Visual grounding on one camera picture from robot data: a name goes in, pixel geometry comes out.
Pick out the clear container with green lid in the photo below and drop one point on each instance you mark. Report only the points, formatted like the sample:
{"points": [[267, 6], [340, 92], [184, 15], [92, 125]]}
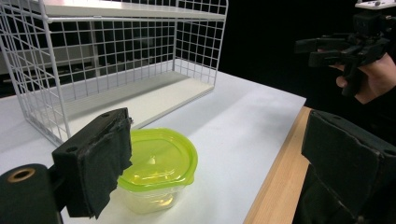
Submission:
{"points": [[158, 161]]}

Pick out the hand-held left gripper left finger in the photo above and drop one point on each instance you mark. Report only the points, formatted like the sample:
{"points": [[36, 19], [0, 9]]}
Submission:
{"points": [[93, 161]]}

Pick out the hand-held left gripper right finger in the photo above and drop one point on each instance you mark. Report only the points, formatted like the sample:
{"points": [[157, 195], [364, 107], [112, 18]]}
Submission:
{"points": [[348, 168]]}

